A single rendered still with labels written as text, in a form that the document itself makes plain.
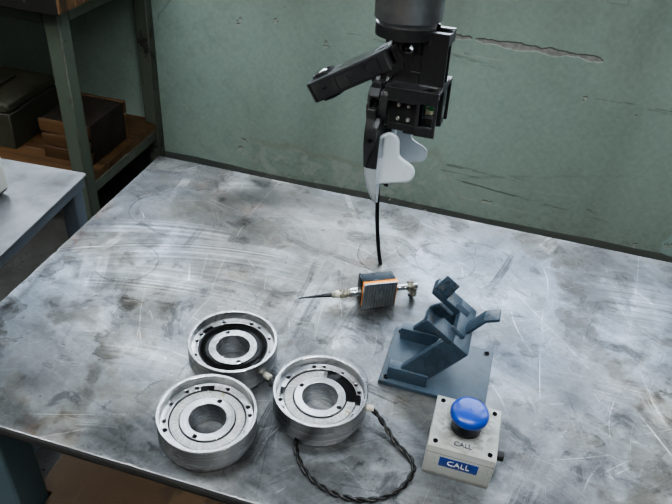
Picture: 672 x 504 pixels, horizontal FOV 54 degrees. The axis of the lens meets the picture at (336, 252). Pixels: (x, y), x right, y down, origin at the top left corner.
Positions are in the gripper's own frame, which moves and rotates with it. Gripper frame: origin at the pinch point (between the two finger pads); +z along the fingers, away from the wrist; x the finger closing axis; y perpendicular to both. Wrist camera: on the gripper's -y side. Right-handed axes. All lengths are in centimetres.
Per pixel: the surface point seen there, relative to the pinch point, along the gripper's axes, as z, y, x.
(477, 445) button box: 15.1, 19.6, -23.2
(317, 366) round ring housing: 15.5, 0.0, -18.4
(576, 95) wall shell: 29, 22, 142
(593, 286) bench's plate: 17.9, 30.0, 16.5
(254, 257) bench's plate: 16.4, -17.8, 0.8
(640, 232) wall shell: 74, 53, 148
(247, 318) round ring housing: 14.4, -10.9, -14.8
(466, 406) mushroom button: 12.0, 17.6, -21.5
